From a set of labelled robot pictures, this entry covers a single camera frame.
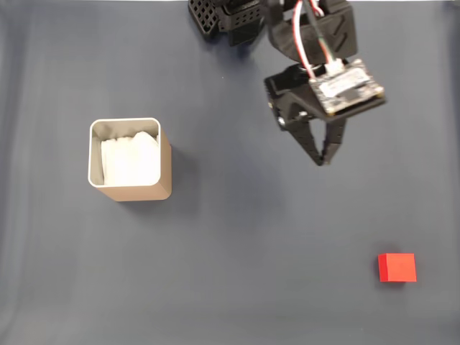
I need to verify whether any red cube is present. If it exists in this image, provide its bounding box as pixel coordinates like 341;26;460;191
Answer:
377;252;418;283

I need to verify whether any beige metal box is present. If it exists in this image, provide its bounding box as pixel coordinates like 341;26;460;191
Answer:
88;117;173;202

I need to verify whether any white tissue paper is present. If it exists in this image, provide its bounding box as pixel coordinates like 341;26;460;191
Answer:
100;131;161;187

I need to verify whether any bare camera circuit board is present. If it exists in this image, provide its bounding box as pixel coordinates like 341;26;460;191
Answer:
308;59;388;118

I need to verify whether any black camera cable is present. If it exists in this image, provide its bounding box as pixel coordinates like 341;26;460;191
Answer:
309;0;346;75

